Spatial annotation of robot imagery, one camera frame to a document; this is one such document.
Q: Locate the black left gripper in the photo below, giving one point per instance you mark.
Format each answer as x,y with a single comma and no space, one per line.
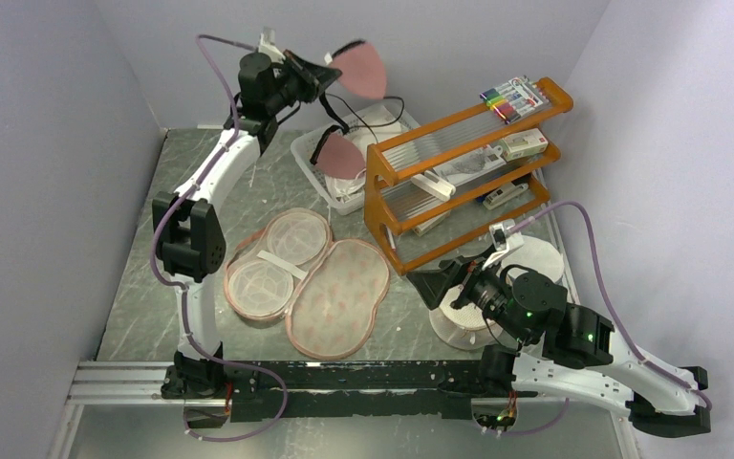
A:
322,76

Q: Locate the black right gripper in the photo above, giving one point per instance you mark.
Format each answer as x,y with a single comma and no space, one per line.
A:
433,285

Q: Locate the dark pink bra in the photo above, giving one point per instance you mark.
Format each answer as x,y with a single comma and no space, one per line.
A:
361,72

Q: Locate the floral mesh laundry bag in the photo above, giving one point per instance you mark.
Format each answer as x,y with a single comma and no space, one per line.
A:
326,291

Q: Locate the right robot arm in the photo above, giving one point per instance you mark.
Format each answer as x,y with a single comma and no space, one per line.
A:
565,349

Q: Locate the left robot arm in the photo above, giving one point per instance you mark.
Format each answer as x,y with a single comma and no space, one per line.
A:
189,246

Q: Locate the white plastic bag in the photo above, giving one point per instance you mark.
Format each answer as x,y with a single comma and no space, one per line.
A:
345,190

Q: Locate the pink capped white marker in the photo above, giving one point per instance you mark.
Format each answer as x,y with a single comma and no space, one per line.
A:
390,239

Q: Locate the flat box under rack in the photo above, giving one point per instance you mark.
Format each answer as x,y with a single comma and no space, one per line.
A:
428,225

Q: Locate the cream cloth in basket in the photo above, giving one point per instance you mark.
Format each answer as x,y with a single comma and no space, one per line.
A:
378,124

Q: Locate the white plastic basket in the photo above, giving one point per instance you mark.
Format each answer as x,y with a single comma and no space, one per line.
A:
304,146

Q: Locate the orange wooden shelf rack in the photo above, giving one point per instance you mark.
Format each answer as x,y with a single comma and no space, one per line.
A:
392,201

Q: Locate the white mesh round lid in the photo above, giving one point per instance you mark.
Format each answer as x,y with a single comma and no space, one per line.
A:
536,254

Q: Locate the white black stapler bottom shelf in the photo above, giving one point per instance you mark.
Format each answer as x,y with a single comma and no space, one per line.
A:
504,194

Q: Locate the clear packaged item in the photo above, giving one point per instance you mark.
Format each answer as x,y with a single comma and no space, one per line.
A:
471,165

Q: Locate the white green small box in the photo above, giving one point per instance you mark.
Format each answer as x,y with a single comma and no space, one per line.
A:
524,144

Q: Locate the pack of coloured markers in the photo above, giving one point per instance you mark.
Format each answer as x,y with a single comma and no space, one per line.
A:
515,99

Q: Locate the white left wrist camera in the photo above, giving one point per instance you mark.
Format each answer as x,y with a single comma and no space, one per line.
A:
267,46

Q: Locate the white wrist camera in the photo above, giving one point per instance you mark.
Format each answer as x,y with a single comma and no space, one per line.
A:
505,242
267,46

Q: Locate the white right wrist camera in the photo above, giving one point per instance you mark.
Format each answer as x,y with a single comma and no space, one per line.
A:
505,242

